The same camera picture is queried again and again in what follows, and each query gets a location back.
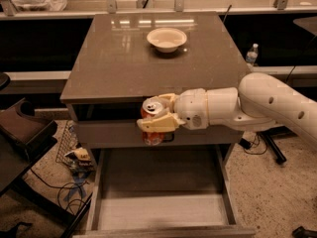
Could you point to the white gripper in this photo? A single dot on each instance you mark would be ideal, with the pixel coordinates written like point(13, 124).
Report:
point(191, 108)

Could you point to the orange soda can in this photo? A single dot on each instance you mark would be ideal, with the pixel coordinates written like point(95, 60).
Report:
point(150, 108)

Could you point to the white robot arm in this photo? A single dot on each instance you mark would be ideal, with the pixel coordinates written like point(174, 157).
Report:
point(257, 104)

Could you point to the grey cabinet with counter top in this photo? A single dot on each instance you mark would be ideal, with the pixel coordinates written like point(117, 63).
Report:
point(117, 68)

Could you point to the closed grey upper drawer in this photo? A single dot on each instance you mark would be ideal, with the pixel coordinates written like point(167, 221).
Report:
point(126, 134)

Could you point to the open grey middle drawer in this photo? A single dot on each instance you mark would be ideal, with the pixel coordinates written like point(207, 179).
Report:
point(167, 192)

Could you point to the white paper bowl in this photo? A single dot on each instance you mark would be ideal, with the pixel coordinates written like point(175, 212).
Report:
point(166, 40)

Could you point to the clear plastic water bottle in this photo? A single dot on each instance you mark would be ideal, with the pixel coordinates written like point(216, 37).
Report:
point(252, 55)

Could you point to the black table leg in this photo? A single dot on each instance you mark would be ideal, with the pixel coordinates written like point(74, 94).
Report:
point(279, 156)

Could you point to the dark brown chair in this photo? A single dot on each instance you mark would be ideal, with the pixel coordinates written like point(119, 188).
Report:
point(25, 138)

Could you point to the black drawer handle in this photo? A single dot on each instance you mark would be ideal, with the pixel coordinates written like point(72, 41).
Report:
point(169, 137)

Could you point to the wire mesh basket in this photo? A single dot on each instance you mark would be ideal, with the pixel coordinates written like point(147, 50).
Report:
point(67, 143)

